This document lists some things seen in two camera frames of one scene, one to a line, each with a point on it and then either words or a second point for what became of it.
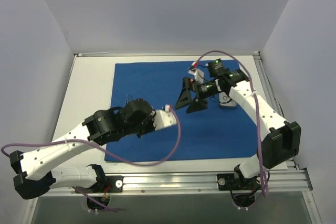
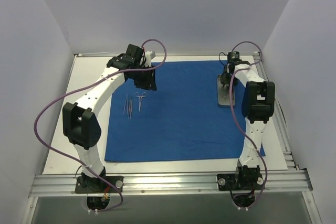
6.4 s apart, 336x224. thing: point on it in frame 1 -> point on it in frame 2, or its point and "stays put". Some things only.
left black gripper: [148, 128] -> [145, 77]
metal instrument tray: [224, 101] stays put
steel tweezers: [126, 100] stays put
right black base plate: [230, 182] stays put
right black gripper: [194, 94] -> [225, 79]
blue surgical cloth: [210, 131] stays put
